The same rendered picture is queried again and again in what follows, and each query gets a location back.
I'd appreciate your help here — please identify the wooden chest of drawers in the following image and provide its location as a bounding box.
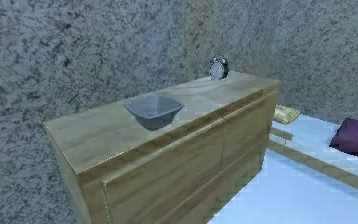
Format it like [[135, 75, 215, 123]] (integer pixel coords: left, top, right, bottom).
[[42, 70, 281, 224]]

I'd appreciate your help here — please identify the wooden bed with white sheet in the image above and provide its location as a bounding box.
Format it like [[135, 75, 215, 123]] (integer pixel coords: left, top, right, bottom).
[[267, 113, 358, 196]]

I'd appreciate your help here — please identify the grey square bowl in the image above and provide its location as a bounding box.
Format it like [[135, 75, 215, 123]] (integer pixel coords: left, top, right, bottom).
[[123, 93, 185, 131]]

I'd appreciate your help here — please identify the black alarm clock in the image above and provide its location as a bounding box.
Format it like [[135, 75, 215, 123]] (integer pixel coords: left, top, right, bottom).
[[208, 56, 229, 81]]

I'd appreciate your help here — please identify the purple pillow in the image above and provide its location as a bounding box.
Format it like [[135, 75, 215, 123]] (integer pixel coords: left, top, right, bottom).
[[329, 117, 358, 162]]

